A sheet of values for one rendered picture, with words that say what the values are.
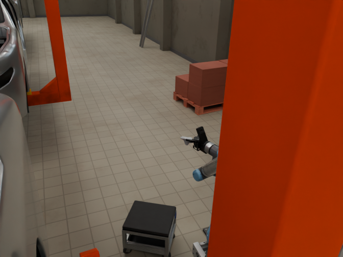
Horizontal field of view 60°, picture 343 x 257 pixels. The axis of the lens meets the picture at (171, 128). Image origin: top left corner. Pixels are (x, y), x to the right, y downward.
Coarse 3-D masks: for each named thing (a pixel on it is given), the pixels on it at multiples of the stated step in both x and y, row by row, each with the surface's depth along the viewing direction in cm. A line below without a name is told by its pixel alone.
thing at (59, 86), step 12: (48, 0) 380; (48, 12) 386; (48, 24) 392; (60, 24) 398; (60, 36) 404; (60, 48) 410; (60, 60) 416; (60, 72) 423; (48, 84) 430; (60, 84) 430; (36, 96) 423; (48, 96) 430; (60, 96) 437
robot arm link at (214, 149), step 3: (213, 144) 188; (210, 147) 187; (213, 147) 186; (216, 147) 185; (210, 150) 186; (213, 150) 185; (216, 150) 183; (210, 153) 187; (213, 153) 184; (216, 153) 183; (213, 156) 185; (216, 156) 183
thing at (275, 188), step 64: (256, 0) 36; (320, 0) 28; (256, 64) 38; (320, 64) 30; (256, 128) 40; (320, 128) 34; (256, 192) 42; (320, 192) 39; (256, 256) 45; (320, 256) 48
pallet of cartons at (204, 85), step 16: (192, 64) 532; (208, 64) 534; (224, 64) 536; (176, 80) 583; (192, 80) 537; (208, 80) 517; (224, 80) 534; (176, 96) 593; (192, 96) 546; (208, 96) 531; (208, 112) 546
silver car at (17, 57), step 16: (0, 0) 396; (16, 16) 551; (0, 32) 669; (16, 32) 361; (0, 48) 305; (16, 48) 320; (0, 64) 297; (16, 64) 317; (0, 80) 295; (16, 80) 314; (16, 96) 316
